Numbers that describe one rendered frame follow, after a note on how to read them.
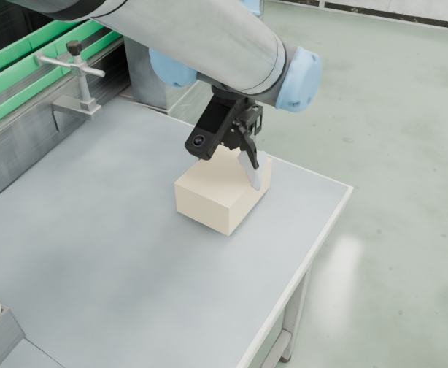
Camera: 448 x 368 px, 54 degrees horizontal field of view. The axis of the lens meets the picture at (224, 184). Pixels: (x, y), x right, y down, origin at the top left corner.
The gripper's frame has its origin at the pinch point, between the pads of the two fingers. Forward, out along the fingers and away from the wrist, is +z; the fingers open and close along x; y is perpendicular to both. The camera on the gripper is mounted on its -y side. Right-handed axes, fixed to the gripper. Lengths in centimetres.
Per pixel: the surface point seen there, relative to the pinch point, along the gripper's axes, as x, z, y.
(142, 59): 36.8, -6.3, 20.0
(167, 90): 31.0, 1.1, 21.5
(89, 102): 34.3, -5.7, -0.6
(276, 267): -16.3, 7.3, -8.1
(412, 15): 24, 73, 303
